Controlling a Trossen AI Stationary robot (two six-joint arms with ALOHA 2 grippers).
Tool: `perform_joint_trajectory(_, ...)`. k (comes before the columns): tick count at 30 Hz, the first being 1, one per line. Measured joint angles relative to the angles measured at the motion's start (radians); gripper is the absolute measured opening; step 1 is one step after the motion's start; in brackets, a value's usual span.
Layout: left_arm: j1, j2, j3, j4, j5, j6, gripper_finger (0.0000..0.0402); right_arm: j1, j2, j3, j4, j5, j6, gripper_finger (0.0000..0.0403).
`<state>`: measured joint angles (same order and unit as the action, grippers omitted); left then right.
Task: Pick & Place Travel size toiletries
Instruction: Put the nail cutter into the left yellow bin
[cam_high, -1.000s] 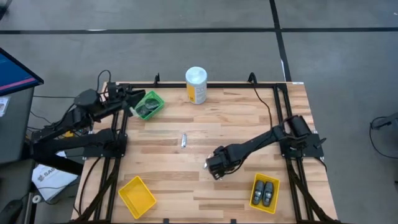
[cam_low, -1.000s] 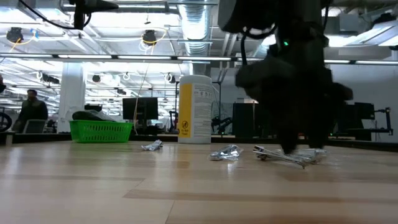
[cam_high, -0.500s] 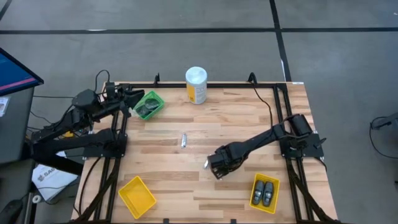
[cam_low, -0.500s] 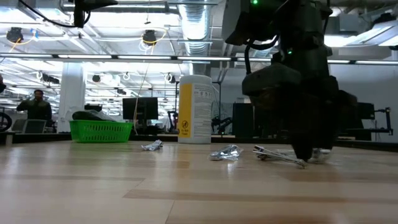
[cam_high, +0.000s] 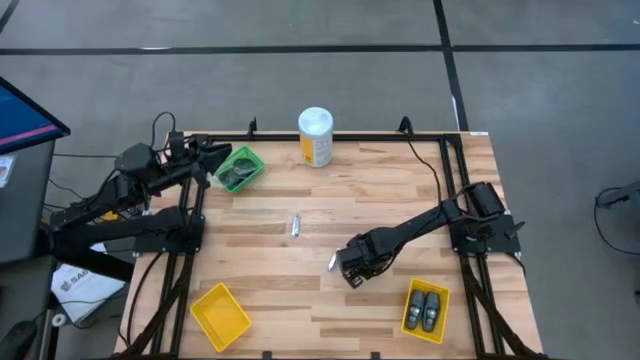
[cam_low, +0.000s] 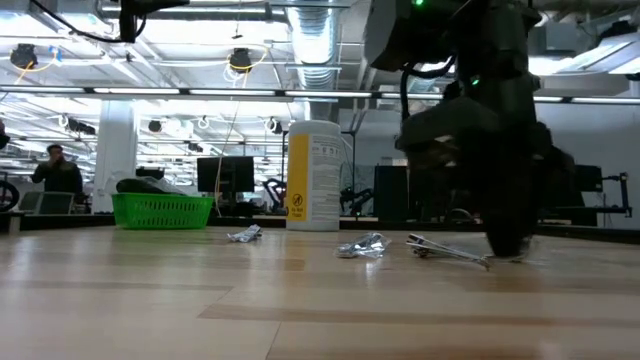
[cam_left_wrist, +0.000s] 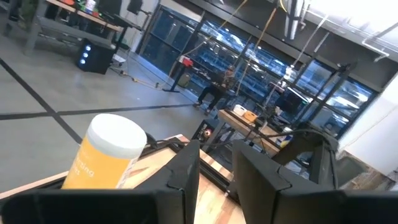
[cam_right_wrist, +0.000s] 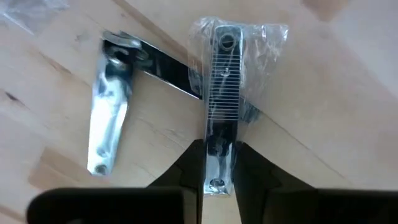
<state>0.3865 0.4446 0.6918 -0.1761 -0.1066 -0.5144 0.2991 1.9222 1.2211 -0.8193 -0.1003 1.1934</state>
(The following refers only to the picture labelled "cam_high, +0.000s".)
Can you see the black diagonal bar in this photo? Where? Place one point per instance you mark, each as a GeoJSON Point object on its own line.
{"type": "Point", "coordinates": [100, 267]}

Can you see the white tape roll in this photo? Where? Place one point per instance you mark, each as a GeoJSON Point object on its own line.
{"type": "Point", "coordinates": [54, 319]}

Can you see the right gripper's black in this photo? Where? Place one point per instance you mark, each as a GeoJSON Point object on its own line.
{"type": "Point", "coordinates": [365, 252]}

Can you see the yellow plastic bin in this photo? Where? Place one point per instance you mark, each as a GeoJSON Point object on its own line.
{"type": "Point", "coordinates": [425, 286]}
{"type": "Point", "coordinates": [220, 317]}

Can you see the white canister with yellow label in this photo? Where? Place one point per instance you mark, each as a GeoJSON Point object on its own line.
{"type": "Point", "coordinates": [315, 130]}

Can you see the silver battery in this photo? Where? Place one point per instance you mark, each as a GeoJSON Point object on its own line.
{"type": "Point", "coordinates": [295, 226]}
{"type": "Point", "coordinates": [332, 263]}

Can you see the monitor with blue screen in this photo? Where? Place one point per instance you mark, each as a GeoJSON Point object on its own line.
{"type": "Point", "coordinates": [25, 120]}

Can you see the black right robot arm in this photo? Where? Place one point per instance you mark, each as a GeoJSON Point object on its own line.
{"type": "Point", "coordinates": [415, 225]}

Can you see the white printed booklet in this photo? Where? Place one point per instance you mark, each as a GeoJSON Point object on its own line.
{"type": "Point", "coordinates": [85, 295]}

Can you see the small white card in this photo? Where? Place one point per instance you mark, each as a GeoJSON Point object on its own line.
{"type": "Point", "coordinates": [5, 170]}

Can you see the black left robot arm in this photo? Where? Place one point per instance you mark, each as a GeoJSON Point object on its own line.
{"type": "Point", "coordinates": [115, 230]}

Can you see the small white tag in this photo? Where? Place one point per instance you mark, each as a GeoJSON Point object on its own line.
{"type": "Point", "coordinates": [478, 133]}

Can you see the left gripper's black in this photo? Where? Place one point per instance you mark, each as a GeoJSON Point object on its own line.
{"type": "Point", "coordinates": [195, 157]}

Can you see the gray deodorant stick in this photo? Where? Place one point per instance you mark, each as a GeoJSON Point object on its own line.
{"type": "Point", "coordinates": [431, 311]}
{"type": "Point", "coordinates": [415, 310]}

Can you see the black cabinet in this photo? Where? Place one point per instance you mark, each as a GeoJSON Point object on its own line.
{"type": "Point", "coordinates": [25, 200]}

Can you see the green plastic bin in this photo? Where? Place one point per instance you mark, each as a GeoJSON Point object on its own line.
{"type": "Point", "coordinates": [239, 188]}

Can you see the yellow plug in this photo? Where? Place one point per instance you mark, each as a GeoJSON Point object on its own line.
{"type": "Point", "coordinates": [110, 216]}

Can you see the dark glossy toiletry item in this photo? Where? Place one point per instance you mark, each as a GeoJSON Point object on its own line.
{"type": "Point", "coordinates": [229, 176]}
{"type": "Point", "coordinates": [245, 165]}

